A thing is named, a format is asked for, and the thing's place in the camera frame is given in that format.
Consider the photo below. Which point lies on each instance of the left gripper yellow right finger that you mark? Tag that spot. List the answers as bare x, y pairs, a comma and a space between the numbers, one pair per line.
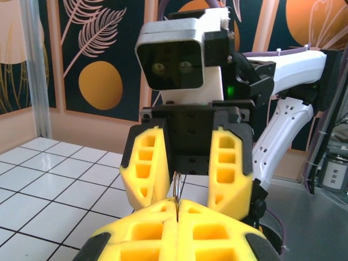
214, 233

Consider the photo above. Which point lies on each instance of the aluminium corner post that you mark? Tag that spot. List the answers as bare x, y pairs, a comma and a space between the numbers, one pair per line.
36, 81

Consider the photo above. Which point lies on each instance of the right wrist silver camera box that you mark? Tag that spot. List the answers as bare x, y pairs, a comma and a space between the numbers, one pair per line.
171, 68

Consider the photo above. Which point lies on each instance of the grey metal shelf plate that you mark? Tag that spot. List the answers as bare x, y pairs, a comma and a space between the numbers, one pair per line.
312, 223

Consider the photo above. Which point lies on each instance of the grey labelled can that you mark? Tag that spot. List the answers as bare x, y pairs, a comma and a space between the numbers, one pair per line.
335, 174

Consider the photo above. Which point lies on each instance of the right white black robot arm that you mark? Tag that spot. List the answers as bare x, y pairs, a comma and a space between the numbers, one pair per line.
293, 68

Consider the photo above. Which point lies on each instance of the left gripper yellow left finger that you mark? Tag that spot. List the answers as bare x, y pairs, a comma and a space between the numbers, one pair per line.
141, 233

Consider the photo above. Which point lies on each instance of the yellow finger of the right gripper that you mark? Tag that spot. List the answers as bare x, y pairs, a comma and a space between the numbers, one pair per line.
239, 195
157, 176

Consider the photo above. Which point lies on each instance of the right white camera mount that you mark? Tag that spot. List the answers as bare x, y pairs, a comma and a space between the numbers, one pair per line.
190, 95

